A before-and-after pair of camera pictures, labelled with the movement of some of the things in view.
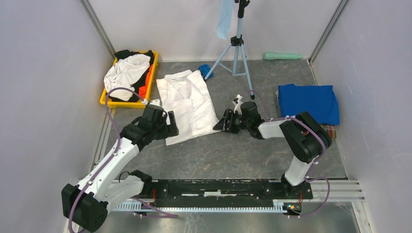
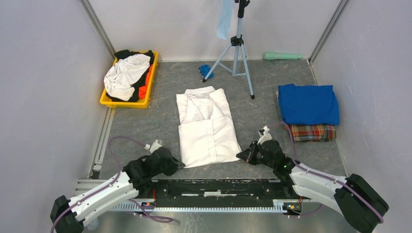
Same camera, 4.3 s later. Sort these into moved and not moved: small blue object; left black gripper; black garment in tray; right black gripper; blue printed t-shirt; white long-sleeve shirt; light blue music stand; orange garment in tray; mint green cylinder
Moved: white long-sleeve shirt; left black gripper; right black gripper
Not moved: black garment in tray; orange garment in tray; small blue object; mint green cylinder; light blue music stand; blue printed t-shirt
